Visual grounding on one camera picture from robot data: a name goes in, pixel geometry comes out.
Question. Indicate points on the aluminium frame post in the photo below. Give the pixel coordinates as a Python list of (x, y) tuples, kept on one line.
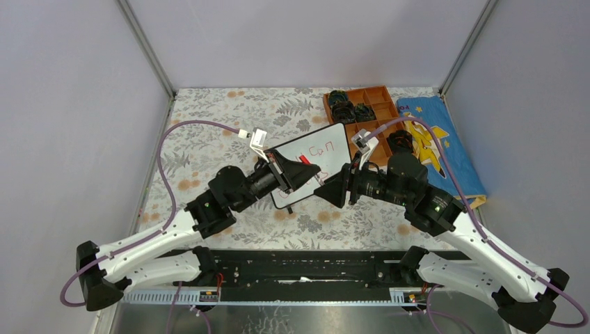
[(145, 46), (468, 45)]

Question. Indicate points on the black coiled band front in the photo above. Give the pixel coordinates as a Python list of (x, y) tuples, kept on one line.
[(400, 141)]

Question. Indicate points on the floral table cloth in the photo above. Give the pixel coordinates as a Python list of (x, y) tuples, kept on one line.
[(203, 141)]

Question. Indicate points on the black coiled band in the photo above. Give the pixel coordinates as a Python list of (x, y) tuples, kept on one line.
[(336, 97), (400, 141), (364, 113), (343, 112)]

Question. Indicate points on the right aluminium frame post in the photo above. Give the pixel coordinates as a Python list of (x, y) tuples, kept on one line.
[(468, 45)]

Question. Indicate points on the black framed whiteboard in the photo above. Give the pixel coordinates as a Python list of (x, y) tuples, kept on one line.
[(327, 147)]

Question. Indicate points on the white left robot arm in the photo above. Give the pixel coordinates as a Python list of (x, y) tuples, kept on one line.
[(107, 272)]

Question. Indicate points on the left aluminium frame post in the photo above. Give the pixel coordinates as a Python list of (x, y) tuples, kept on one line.
[(145, 46)]

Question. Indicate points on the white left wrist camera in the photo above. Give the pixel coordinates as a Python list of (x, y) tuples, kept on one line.
[(256, 141)]

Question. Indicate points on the right electronics board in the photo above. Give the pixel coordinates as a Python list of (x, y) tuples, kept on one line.
[(415, 297)]

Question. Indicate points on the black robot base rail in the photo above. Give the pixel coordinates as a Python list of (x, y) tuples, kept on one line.
[(306, 277)]

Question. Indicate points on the black coiled band middle left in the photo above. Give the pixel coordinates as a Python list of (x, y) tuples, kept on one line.
[(343, 112)]

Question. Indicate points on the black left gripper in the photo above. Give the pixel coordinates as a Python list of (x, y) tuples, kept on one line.
[(289, 175)]

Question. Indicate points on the electronics board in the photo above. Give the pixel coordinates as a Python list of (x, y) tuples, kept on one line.
[(415, 297), (209, 296)]

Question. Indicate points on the black coiled band back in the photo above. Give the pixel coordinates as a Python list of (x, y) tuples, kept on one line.
[(336, 97)]

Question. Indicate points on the orange wooden compartment tray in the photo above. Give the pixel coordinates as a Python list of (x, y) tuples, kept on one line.
[(380, 100)]

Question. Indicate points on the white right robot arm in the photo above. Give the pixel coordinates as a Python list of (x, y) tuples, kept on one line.
[(515, 287)]

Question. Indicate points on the black coiled band middle right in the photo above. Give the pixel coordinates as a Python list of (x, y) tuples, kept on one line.
[(364, 113)]

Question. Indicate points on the blue cartoon cloth bag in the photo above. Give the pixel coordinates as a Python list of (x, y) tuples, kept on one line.
[(438, 136)]

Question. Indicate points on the left electronics board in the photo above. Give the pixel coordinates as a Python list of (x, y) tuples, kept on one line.
[(209, 296)]

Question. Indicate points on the red marker cap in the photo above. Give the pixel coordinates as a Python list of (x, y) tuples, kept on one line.
[(304, 160)]

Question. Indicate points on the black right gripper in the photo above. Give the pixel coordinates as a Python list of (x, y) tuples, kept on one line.
[(334, 189)]

